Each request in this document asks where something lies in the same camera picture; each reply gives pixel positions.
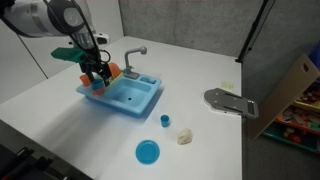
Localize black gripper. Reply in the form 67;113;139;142
79;48;112;87

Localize blue cup with handle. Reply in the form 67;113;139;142
91;78;104;91

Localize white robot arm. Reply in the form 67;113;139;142
0;0;111;87

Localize small orange cup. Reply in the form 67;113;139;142
80;74;91;87

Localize orange toy plate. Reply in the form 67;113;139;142
108;62;122;78

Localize small blue cup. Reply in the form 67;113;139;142
160;115;170;127

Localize round blue plate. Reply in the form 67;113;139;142
135;140;160;165

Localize grey metal mounting plate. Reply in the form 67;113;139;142
203;88;259;119

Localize yellow-green dish rack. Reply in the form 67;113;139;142
106;72;124;87

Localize grey toy faucet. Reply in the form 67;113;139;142
123;46;148;80

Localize light blue toy sink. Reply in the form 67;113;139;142
76;74;162;118

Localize blue toy sponge brush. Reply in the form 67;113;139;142
140;77;157;84

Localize cream toy shell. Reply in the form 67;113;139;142
177;128;193;145

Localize black tripod stand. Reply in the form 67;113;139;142
235;0;269;64

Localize toy shelf with toys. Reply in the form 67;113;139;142
263;80;320;154

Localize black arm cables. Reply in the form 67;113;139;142
43;0;111;64

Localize green wrist camera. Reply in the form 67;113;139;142
51;47;85;63

